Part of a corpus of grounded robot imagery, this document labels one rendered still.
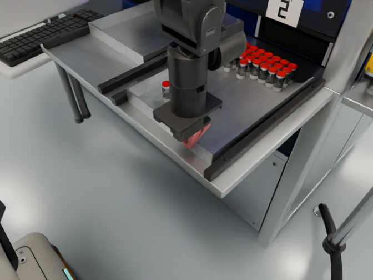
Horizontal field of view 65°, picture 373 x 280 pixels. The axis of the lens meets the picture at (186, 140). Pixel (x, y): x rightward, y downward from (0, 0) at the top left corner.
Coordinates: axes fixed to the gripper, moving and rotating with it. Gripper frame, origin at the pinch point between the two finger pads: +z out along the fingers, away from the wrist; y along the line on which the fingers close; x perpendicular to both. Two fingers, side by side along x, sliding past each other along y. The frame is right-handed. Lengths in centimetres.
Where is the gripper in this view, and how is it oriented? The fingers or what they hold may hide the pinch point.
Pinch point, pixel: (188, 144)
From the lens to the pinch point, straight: 54.2
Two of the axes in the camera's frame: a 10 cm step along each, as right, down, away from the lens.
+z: 0.1, 6.8, 7.3
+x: -6.9, -5.3, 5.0
